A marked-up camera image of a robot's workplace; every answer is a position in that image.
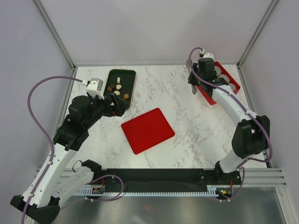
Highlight dark green tray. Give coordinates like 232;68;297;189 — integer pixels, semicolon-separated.
103;69;136;111

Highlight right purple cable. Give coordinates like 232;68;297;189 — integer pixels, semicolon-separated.
188;47;273;203

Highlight red chocolate box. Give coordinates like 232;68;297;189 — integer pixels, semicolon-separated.
197;62;241;105

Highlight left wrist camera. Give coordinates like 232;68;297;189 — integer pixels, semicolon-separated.
86;78;104;99

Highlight white cable duct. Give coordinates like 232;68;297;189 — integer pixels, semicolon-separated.
74;185;233;197

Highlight metal tongs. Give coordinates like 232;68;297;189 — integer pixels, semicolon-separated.
186;59;198;95

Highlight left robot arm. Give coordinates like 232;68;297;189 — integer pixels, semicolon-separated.
10;93;129;224

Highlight purple cable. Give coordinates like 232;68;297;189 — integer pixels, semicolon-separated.
20;76;87;224
188;47;273;203

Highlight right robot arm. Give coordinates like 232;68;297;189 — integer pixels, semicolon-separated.
186;57;272;184

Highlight red box lid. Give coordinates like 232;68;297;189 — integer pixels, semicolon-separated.
121;108;175;155

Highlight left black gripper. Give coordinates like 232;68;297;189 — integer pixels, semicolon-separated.
84;92;128;129

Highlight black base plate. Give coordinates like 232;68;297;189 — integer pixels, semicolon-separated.
100;168;241;192

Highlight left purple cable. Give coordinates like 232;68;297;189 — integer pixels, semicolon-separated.
20;76;87;224

